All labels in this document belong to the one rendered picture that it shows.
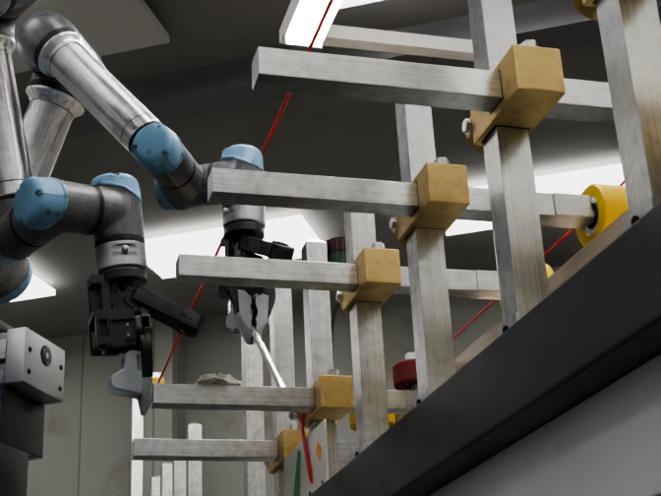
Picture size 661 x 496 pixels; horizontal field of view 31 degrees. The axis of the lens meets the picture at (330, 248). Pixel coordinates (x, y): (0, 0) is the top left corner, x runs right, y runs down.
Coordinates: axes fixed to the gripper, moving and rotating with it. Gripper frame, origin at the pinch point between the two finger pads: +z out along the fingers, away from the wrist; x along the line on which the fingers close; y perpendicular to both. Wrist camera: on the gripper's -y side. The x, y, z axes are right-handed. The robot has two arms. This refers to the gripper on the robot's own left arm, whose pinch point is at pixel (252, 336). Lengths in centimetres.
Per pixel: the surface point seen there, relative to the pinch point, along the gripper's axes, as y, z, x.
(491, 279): -49.0, 4.7, -8.3
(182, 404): -11.3, 16.7, 19.5
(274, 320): 8.2, -6.8, -10.0
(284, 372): 7.6, 2.9, -11.3
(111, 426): 675, -163, -294
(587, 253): -72, 10, -2
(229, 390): -14.3, 14.5, 13.2
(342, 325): 529, -222, -415
